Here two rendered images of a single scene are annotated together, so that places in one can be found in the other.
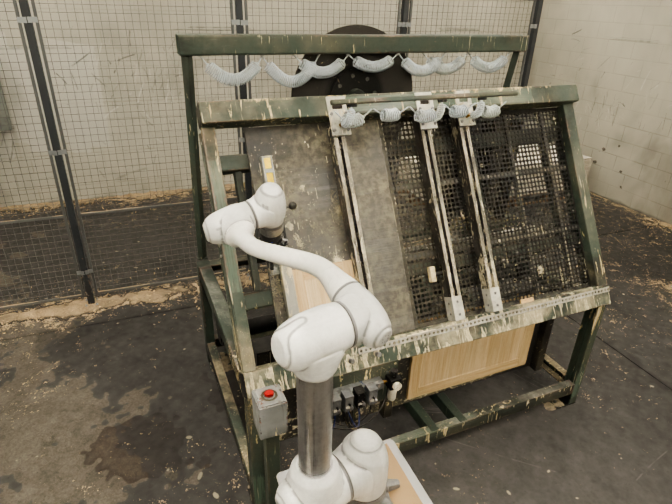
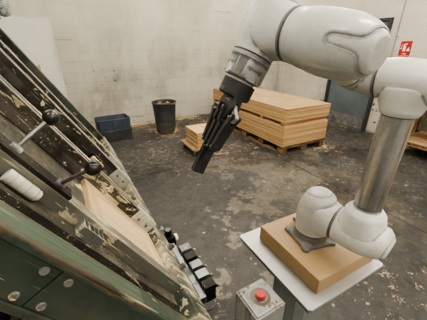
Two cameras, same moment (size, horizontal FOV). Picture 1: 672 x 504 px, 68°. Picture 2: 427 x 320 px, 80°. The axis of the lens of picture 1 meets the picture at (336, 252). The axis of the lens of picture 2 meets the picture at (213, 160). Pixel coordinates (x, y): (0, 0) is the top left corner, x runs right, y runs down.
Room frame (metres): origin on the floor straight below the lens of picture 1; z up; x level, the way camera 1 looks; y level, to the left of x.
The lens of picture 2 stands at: (1.77, 0.82, 1.70)
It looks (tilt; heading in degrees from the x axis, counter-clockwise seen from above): 24 degrees down; 264
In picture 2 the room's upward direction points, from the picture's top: straight up
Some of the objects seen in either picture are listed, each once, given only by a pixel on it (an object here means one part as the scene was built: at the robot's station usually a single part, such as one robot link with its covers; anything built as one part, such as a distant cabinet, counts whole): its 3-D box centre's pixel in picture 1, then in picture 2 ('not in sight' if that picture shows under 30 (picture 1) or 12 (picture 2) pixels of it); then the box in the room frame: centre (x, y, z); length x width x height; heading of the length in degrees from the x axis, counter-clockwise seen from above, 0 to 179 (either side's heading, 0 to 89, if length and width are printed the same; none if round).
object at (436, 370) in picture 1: (474, 344); not in sight; (2.47, -0.86, 0.53); 0.90 x 0.02 x 0.55; 114
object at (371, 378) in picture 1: (357, 400); (189, 266); (1.79, -0.12, 0.69); 0.50 x 0.14 x 0.24; 114
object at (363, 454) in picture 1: (362, 461); (317, 210); (1.18, -0.11, 1.00); 0.18 x 0.16 x 0.22; 125
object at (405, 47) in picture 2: not in sight; (405, 49); (-2.18, -3.78, 1.64); 0.21 x 0.01 x 0.28; 112
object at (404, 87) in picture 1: (355, 97); not in sight; (3.09, -0.09, 1.85); 0.80 x 0.06 x 0.80; 114
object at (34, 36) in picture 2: not in sight; (45, 91); (4.02, -3.60, 1.03); 0.61 x 0.58 x 2.05; 112
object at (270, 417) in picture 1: (269, 411); (258, 314); (1.55, 0.25, 0.84); 0.12 x 0.12 x 0.18; 24
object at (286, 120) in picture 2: not in sight; (262, 113); (0.20, -4.32, 0.39); 2.46 x 1.05 x 0.78; 112
